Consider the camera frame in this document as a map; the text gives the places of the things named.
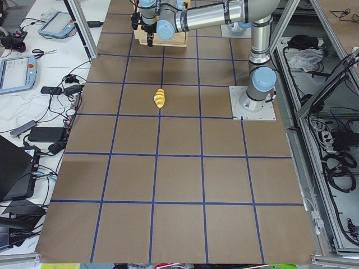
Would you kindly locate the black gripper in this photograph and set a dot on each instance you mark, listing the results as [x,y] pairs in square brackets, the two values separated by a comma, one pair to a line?
[148,28]

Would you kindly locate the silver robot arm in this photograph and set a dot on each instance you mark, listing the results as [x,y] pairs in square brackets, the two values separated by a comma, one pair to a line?
[260,15]
[239,27]

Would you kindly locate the light wooden drawer cabinet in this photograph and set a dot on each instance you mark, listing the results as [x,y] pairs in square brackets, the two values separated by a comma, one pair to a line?
[179,39]

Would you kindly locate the toy bread roll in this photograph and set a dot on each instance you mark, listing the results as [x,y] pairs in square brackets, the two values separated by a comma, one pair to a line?
[159,98]

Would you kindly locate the upper teach pendant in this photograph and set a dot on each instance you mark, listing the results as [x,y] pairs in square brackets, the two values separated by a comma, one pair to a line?
[59,26]

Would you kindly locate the teach pendant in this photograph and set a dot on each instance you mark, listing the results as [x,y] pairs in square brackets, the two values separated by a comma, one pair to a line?
[18,74]
[59,26]

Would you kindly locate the black scissors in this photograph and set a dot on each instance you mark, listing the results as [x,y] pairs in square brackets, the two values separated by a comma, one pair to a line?
[38,53]

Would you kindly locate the lower teach pendant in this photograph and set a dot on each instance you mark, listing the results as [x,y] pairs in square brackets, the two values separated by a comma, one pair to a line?
[18,74]

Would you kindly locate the black cloth bundle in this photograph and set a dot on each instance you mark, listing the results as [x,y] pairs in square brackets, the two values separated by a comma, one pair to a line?
[303,42]

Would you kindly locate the black power adapter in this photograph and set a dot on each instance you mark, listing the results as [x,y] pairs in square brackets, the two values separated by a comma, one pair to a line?
[45,134]

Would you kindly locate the crumpled white cloth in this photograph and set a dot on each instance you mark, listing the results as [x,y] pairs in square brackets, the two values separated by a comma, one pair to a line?
[307,60]

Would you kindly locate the black laptop computer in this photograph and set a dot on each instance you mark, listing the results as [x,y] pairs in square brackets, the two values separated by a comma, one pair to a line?
[18,168]

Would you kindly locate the white power strip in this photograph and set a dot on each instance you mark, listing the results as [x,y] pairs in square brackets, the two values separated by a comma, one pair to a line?
[325,138]

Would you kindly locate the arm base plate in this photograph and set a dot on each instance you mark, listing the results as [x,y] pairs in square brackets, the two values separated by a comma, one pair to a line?
[243,108]
[226,33]

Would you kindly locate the aluminium frame post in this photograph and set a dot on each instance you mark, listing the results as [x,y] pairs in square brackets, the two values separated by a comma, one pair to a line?
[78,17]

